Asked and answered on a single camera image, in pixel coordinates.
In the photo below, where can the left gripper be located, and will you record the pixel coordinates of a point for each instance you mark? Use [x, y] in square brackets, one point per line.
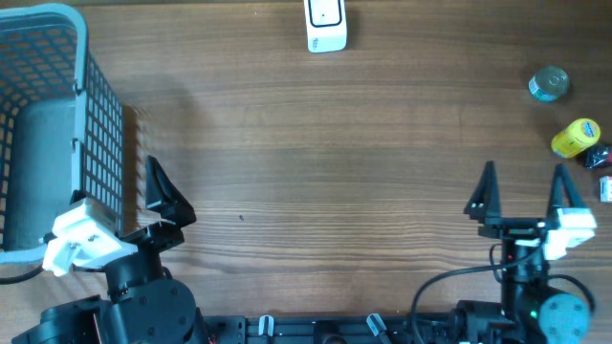
[165, 200]

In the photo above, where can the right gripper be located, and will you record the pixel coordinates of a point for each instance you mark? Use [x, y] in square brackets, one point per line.
[502, 226]

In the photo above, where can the yellow mentos gum bottle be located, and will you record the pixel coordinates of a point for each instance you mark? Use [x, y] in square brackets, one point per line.
[575, 138]

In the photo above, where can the red white snack packet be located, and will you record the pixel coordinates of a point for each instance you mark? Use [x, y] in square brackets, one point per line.
[606, 189]

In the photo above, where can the black red snack packet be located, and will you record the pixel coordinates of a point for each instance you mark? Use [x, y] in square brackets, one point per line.
[597, 156]

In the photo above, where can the round tin can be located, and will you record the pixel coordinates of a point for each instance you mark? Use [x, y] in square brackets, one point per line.
[549, 84]

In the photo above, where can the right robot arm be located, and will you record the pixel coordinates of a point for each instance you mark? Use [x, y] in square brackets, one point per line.
[530, 309]

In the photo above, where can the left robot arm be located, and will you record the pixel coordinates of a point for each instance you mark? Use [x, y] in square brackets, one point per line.
[145, 303]

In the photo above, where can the white barcode scanner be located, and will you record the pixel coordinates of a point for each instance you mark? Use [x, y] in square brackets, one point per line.
[326, 25]

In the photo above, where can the grey plastic mesh basket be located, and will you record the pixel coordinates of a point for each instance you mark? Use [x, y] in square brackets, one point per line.
[62, 127]

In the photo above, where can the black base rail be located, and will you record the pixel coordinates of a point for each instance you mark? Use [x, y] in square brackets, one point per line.
[268, 329]

